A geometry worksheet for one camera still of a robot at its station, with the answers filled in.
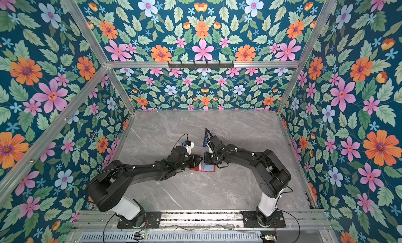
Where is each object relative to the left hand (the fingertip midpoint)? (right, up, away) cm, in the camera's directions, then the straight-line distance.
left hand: (204, 158), depth 87 cm
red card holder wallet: (-1, -5, +1) cm, 5 cm away
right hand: (+2, -1, +4) cm, 4 cm away
